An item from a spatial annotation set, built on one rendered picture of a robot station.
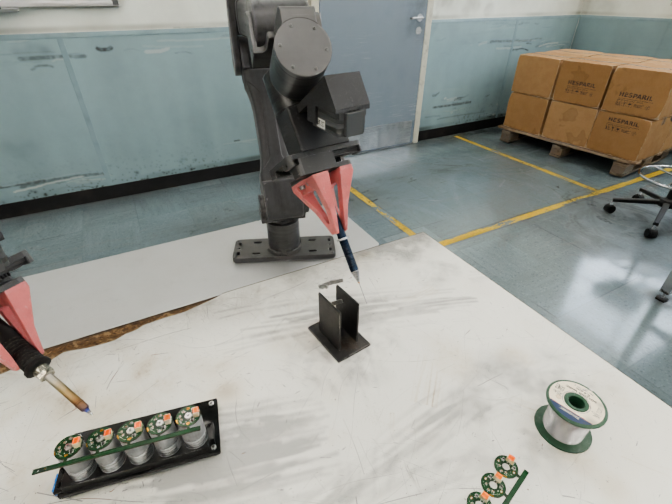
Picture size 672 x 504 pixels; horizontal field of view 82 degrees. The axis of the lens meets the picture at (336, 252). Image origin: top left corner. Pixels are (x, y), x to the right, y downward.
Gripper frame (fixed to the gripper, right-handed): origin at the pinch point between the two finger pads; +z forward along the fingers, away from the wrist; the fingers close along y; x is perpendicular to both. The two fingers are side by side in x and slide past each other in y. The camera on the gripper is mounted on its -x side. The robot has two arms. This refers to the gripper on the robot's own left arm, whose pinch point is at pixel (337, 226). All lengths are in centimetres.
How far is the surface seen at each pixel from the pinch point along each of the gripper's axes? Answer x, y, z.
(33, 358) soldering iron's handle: 7.1, -33.8, 2.4
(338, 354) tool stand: 7.8, -2.2, 17.4
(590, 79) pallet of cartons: 113, 318, -40
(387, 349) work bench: 5.5, 4.4, 19.4
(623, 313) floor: 51, 154, 79
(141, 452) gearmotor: 4.8, -28.1, 15.3
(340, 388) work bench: 4.3, -5.1, 20.3
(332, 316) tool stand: 6.5, -1.7, 11.7
